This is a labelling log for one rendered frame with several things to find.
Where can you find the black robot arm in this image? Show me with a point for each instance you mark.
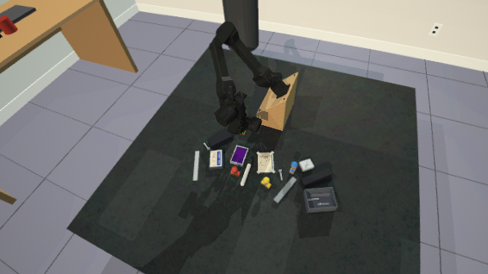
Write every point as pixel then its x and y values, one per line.
pixel 228 35

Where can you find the white marker with grey cap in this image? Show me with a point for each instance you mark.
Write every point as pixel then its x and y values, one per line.
pixel 250 161

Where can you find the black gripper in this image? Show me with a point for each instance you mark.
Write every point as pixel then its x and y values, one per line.
pixel 251 124

